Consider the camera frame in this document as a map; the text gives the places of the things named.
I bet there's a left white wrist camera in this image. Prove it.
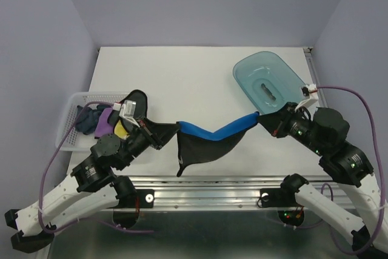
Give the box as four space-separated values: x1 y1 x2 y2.
112 100 140 127

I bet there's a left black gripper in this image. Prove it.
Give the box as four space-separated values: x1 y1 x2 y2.
118 115 182 169

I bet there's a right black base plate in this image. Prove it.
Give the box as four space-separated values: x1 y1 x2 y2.
256 188 287 208

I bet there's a dark grey towel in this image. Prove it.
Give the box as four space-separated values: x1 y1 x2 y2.
75 105 107 135

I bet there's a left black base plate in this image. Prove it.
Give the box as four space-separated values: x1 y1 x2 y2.
113 189 155 210

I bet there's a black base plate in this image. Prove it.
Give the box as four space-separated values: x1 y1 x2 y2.
256 188 287 208
113 189 155 210

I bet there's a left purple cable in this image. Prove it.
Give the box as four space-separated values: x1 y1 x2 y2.
38 101 155 235

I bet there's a black edged grey towel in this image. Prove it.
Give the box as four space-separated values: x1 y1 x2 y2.
120 89 148 119

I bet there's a blue microfiber towel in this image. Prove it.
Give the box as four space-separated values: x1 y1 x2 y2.
176 112 259 177

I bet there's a teal translucent plastic tray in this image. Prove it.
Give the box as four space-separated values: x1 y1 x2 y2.
232 51 304 114

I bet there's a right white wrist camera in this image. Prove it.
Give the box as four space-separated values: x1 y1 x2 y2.
295 84 319 111

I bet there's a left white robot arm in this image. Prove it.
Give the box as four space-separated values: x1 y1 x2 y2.
4 118 180 254

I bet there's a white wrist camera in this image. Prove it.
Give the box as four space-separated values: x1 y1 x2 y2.
295 84 319 111
112 100 140 127

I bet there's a purple microfiber towel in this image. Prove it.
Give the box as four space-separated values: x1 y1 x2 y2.
94 107 113 139

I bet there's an aluminium extrusion rail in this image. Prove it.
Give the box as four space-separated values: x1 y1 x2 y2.
48 175 373 212

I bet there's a white perforated plastic basket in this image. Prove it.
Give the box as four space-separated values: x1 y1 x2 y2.
55 92 129 152

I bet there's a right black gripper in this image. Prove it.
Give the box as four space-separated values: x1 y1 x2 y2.
255 100 326 155

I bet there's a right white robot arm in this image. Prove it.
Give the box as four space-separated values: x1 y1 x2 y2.
257 103 387 258

